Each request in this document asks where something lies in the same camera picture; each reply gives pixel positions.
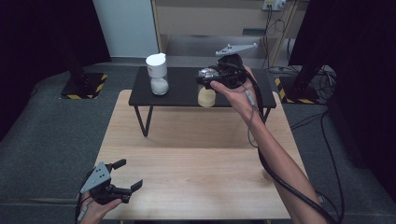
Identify hand-held gripper cable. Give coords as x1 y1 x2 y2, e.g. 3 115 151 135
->
74 174 94 224
242 66 341 224

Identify right hand-held gripper cable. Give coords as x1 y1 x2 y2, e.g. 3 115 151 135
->
242 66 341 224

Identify silver-lid jar of yellow powder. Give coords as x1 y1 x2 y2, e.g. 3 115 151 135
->
196 67 220 108

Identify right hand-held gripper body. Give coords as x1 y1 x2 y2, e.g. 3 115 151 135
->
214 42 259 91

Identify left hand-held gripper cable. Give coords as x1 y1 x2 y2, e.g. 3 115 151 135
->
74 174 94 224

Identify person's left hand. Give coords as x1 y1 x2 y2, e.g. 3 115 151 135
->
79 191 123 224

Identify black stand with striped base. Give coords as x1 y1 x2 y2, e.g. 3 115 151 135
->
59 59 109 101
274 63 325 105

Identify black cables from power strip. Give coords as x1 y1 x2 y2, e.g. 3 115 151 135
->
262 8 287 70

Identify bundle of black cables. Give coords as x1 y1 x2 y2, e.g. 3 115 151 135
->
314 65 338 101

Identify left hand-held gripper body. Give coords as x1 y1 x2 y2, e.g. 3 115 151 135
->
79 161 133 206

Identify person's right hand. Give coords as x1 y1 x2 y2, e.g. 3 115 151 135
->
210 65 266 126

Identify white power strip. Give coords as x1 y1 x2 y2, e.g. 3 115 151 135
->
262 0 287 12

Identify white-lid jar of white powder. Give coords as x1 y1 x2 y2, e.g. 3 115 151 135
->
145 52 170 96

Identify black floor cable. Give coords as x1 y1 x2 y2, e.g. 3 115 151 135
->
290 110 346 218

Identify white panel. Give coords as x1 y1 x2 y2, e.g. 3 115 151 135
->
92 0 161 60

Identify black shelf with metal legs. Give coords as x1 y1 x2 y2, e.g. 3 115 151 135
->
128 65 277 141

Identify black curtain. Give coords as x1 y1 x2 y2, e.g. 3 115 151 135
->
288 0 396 194
0 0 112 138

